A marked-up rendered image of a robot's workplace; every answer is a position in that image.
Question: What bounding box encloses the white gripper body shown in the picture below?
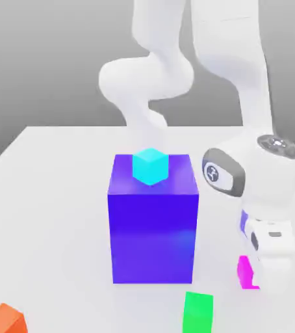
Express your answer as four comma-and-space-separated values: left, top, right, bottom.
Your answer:
251, 250, 294, 289

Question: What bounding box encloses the small magenta cube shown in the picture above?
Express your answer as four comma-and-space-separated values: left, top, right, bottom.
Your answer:
237, 255, 261, 290

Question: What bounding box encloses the small green cube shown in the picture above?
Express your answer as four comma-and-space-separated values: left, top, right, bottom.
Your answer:
182, 291, 214, 333

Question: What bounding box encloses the small cyan cube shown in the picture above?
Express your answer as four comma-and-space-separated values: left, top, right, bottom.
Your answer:
131, 147, 170, 187

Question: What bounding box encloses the small orange cube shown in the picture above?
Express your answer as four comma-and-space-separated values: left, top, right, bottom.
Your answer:
0, 302, 29, 333

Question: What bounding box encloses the large blue box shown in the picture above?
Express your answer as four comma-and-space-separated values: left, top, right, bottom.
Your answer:
107, 153, 199, 285

